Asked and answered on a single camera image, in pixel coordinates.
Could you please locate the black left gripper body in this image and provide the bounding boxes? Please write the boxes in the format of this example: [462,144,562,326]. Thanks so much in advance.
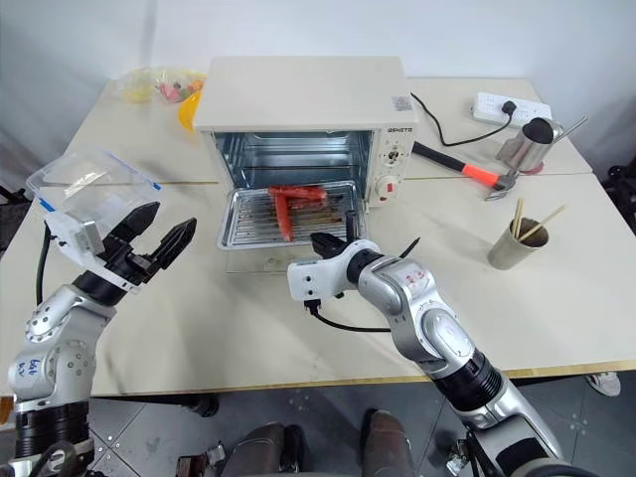
[97,238,154,286]

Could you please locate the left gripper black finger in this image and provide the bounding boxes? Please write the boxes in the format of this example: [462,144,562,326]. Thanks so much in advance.
[147,217,199,273]
[105,201,161,248]

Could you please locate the silver metal baking tray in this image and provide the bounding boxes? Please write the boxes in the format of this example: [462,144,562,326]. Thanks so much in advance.
[216,180,367,250]

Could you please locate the long red sausage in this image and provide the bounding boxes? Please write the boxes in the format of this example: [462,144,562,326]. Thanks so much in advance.
[267,184,328,199]
[273,194,296,243]

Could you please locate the white oven timer knob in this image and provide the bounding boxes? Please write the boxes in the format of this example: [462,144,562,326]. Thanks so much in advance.
[375,176,402,203]

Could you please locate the glass toaster oven door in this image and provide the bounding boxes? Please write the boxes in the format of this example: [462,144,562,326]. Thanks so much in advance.
[221,198,372,276]

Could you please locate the white toaster oven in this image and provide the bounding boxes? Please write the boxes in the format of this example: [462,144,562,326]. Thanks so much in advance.
[192,56,416,216]

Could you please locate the clear plastic container blue clips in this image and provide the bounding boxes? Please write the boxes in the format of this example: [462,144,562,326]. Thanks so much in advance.
[24,148,163,240]

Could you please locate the yellow plastic bowl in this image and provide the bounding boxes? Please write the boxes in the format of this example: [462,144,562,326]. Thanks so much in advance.
[177,88,205,134]

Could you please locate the black and orange hammer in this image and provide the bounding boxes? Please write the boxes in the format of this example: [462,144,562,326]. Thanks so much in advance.
[411,141,519,202]

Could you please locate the plastic bag of colourful items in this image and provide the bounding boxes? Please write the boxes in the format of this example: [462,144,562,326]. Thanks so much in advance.
[115,66,208,106]

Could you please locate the black table caster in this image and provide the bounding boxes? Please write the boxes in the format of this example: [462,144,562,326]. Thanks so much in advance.
[185,392,221,417]

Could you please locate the metal cup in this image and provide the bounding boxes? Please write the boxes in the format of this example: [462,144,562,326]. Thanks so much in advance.
[486,217,552,270]

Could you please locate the white power strip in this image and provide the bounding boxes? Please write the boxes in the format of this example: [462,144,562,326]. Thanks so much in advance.
[470,90,554,125]

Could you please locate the stainless steel pitcher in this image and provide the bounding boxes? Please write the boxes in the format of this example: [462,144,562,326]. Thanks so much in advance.
[496,116,567,173]

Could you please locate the thin metal rod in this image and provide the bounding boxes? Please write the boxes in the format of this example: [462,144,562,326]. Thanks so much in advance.
[562,115,589,144]

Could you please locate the white sneaker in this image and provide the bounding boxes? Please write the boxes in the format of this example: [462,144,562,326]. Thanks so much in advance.
[582,372,623,398]

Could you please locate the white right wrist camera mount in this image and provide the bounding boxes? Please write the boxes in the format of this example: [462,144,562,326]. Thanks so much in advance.
[286,238,385,302]

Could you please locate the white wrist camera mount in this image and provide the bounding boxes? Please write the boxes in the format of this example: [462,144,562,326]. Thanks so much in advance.
[44,212,141,295]
[286,238,385,302]

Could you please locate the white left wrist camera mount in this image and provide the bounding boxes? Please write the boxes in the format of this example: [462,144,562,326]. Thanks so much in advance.
[44,212,141,295]

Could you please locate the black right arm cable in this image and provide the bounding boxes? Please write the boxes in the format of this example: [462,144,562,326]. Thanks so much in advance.
[300,237,422,333]

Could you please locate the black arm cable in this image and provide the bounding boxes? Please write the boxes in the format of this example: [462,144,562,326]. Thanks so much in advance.
[300,237,422,333]
[36,222,55,305]

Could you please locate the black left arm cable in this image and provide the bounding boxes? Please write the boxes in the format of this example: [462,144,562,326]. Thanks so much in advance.
[36,222,55,305]

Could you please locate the black oven power cord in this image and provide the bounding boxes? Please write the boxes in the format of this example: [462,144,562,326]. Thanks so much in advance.
[408,90,516,148]

